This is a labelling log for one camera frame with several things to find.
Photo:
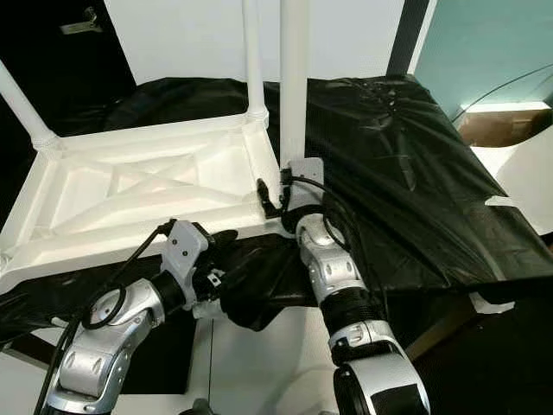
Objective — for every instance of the white plastic table leg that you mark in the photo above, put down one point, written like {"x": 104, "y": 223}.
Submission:
{"x": 295, "y": 86}
{"x": 30, "y": 112}
{"x": 254, "y": 52}

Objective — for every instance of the white plastic table top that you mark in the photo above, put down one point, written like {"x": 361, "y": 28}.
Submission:
{"x": 104, "y": 207}

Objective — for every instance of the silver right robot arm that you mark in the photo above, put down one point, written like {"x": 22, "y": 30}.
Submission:
{"x": 337, "y": 268}

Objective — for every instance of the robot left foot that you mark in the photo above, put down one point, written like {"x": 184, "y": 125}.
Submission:
{"x": 203, "y": 408}

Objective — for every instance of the black plastic sheet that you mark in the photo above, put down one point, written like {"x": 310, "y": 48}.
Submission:
{"x": 423, "y": 190}

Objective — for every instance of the white tape piece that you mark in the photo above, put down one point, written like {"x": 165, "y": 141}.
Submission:
{"x": 498, "y": 201}
{"x": 492, "y": 303}

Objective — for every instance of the black door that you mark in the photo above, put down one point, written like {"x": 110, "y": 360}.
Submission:
{"x": 69, "y": 69}

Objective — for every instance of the brown cardboard box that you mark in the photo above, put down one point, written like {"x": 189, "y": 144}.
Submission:
{"x": 501, "y": 128}

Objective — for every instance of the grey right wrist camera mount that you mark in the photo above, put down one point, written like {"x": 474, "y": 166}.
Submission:
{"x": 307, "y": 183}

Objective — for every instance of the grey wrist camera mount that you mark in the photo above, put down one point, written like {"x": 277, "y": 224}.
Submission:
{"x": 307, "y": 183}
{"x": 187, "y": 251}

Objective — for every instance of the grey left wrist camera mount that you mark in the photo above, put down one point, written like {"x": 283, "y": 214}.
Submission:
{"x": 187, "y": 251}

